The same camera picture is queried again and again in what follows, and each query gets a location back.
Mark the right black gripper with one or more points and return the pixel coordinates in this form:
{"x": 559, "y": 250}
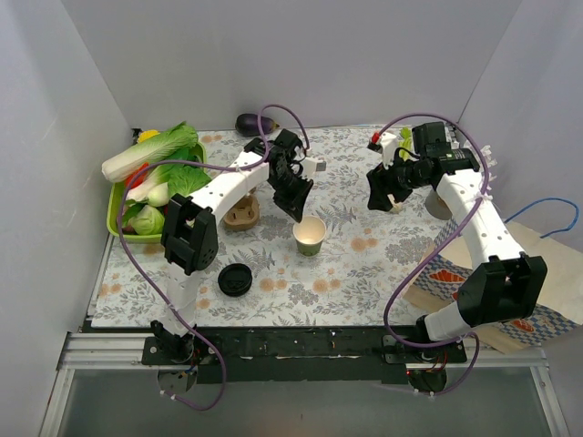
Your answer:
{"x": 388, "y": 180}

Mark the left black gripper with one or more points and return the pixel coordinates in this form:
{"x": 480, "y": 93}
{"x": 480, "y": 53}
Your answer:
{"x": 288, "y": 183}

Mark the green paper coffee cup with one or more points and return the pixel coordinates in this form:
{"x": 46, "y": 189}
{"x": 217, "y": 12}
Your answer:
{"x": 309, "y": 235}

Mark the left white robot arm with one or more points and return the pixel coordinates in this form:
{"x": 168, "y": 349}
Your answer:
{"x": 190, "y": 234}

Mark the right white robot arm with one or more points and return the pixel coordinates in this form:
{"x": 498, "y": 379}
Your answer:
{"x": 465, "y": 193}

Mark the checkered paper takeout bag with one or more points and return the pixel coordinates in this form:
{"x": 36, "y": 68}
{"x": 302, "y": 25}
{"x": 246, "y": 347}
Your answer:
{"x": 513, "y": 288}

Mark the cardboard cup carrier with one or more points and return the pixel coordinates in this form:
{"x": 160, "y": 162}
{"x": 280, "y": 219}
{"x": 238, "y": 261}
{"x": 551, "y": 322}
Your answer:
{"x": 244, "y": 215}

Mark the celery stalk toy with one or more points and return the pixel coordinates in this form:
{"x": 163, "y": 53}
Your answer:
{"x": 405, "y": 144}

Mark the straw holder with straws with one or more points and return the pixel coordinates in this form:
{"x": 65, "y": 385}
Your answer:
{"x": 436, "y": 207}

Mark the purple eggplant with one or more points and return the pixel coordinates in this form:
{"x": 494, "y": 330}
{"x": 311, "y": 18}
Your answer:
{"x": 247, "y": 125}

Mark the floral table mat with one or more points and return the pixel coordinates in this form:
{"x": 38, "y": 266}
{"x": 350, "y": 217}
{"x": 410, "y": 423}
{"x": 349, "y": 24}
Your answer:
{"x": 339, "y": 267}

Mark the black cup lid on mat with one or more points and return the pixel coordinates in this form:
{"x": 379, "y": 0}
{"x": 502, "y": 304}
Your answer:
{"x": 235, "y": 280}

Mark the napa cabbage toy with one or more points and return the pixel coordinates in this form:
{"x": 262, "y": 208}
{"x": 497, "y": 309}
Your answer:
{"x": 185, "y": 180}

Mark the long white cabbage toy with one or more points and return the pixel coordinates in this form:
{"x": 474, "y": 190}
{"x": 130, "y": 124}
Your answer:
{"x": 151, "y": 150}

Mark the round green cabbage toy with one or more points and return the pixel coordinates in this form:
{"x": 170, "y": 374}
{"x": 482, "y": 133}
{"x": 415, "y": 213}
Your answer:
{"x": 149, "y": 221}

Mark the red pepper toy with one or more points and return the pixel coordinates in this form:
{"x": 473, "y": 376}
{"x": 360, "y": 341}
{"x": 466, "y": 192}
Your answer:
{"x": 137, "y": 177}

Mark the green vegetable basket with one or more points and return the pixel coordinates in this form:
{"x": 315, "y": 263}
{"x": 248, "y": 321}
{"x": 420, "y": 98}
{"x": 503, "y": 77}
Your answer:
{"x": 153, "y": 191}

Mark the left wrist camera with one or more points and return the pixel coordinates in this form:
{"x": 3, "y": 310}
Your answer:
{"x": 310, "y": 166}

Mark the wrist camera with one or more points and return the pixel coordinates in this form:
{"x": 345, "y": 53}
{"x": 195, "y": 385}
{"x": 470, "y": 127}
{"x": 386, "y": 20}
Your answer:
{"x": 310, "y": 166}
{"x": 386, "y": 145}

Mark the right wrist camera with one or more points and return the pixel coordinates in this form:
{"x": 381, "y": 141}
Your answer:
{"x": 386, "y": 145}

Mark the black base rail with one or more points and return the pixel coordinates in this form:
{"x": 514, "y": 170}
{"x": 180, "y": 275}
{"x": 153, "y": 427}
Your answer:
{"x": 337, "y": 353}

